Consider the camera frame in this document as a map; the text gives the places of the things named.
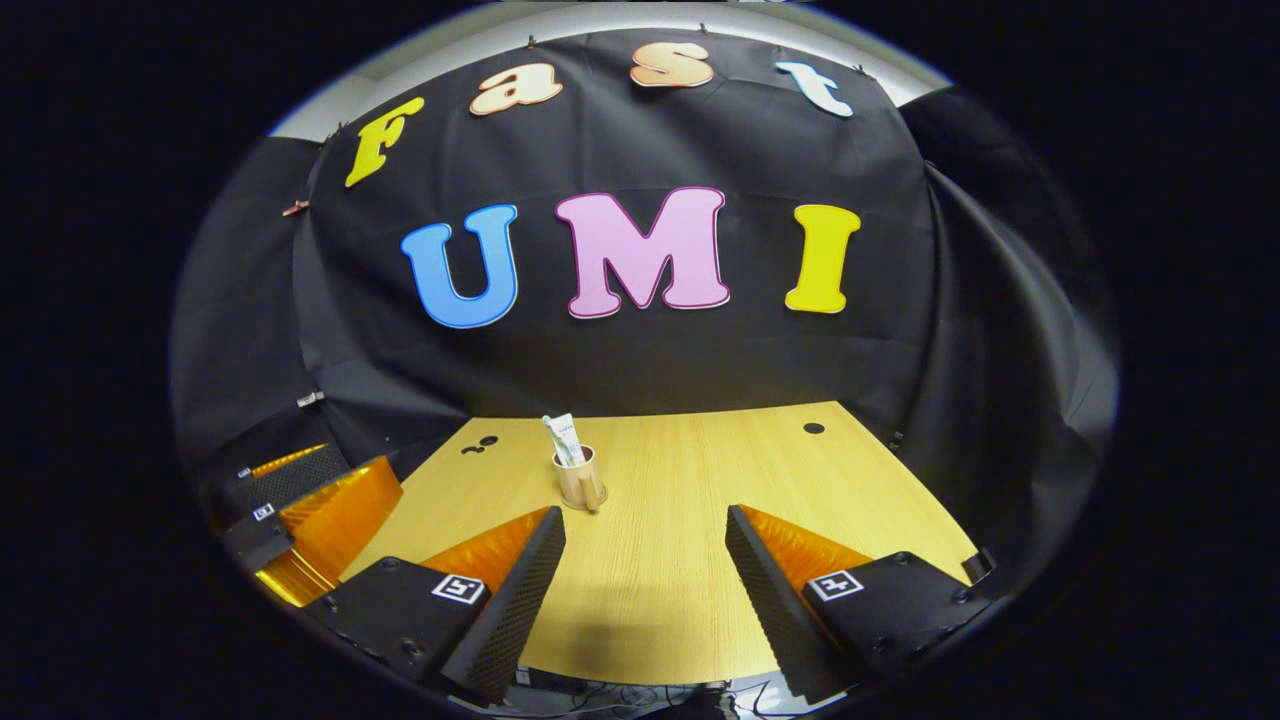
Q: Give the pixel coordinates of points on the small red clip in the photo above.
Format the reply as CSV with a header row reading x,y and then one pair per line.
x,y
295,208

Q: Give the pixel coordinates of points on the white toothpaste tube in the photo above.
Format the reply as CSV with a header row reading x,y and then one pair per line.
x,y
572,440

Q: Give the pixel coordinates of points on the black backdrop cloth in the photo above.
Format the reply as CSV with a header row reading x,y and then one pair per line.
x,y
650,370

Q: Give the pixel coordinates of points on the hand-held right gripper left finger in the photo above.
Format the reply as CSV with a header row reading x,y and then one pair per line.
x,y
520,600

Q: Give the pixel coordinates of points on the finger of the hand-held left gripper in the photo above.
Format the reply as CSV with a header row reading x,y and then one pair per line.
x,y
345,510
300,472

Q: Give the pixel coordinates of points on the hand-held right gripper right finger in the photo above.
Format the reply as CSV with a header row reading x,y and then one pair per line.
x,y
765,600

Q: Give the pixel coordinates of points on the wooden desktop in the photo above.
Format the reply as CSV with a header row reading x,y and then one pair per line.
x,y
680,480

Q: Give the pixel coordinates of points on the small white clip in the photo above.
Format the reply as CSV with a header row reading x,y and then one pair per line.
x,y
311,399

